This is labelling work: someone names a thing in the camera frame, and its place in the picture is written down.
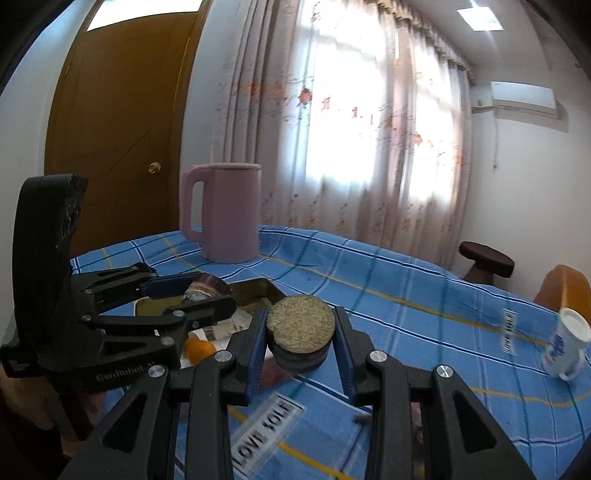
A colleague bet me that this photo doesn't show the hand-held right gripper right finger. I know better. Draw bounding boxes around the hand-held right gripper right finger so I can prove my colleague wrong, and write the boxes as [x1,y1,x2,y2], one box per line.
[332,305,539,480]

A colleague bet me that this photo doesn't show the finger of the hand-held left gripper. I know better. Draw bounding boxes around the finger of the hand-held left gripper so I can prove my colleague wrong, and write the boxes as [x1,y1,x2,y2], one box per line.
[83,296,237,369]
[69,262,204,315]

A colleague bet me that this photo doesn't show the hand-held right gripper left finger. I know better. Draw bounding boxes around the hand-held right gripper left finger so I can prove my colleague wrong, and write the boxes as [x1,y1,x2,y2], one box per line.
[58,307,271,480]

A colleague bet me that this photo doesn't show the orange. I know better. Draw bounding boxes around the orange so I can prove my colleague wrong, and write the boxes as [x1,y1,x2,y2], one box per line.
[184,337,218,366]

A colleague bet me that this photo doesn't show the pink-rimmed metal tin tray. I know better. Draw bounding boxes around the pink-rimmed metal tin tray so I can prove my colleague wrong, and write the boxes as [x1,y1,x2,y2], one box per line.
[131,277,287,370]

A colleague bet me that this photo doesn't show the round grainy-topped dark puck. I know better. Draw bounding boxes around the round grainy-topped dark puck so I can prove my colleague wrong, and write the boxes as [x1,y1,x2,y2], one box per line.
[265,296,337,372]

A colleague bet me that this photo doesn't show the person's left hand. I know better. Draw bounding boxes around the person's left hand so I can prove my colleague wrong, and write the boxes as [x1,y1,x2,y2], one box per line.
[0,368,64,431]

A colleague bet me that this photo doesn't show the printed paper tray liner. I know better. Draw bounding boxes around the printed paper tray liner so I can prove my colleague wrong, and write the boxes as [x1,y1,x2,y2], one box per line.
[185,309,254,344]

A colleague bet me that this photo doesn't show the blue plaid tablecloth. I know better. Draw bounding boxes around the blue plaid tablecloth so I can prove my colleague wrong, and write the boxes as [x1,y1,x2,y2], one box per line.
[69,225,591,480]

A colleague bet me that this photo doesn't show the pink electric kettle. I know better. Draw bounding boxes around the pink electric kettle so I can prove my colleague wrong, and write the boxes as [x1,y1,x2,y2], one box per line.
[179,162,263,264]

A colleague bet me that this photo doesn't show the brown wooden door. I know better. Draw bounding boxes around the brown wooden door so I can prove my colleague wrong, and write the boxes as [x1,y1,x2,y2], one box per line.
[45,11,206,257]

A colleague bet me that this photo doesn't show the dark round stool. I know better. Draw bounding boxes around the dark round stool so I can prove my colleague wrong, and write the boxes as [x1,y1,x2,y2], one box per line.
[458,241,515,284]

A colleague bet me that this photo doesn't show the floral sheer curtain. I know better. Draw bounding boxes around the floral sheer curtain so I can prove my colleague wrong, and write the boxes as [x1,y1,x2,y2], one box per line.
[182,0,474,278]

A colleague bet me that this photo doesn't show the white printed mug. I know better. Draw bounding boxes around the white printed mug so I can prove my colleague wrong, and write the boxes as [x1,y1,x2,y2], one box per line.
[542,308,591,381]

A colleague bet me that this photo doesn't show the orange-brown chair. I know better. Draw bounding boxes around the orange-brown chair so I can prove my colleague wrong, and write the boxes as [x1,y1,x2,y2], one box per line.
[533,264,591,319]

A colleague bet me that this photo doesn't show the door transom window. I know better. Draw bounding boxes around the door transom window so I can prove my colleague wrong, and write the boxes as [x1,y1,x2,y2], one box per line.
[85,0,206,31]

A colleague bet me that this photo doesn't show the ceiling light panel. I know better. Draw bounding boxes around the ceiling light panel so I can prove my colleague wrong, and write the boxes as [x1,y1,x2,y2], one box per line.
[457,2,504,31]

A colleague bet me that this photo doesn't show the white wall air conditioner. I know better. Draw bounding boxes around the white wall air conditioner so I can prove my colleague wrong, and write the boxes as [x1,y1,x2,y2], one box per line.
[471,80,568,121]

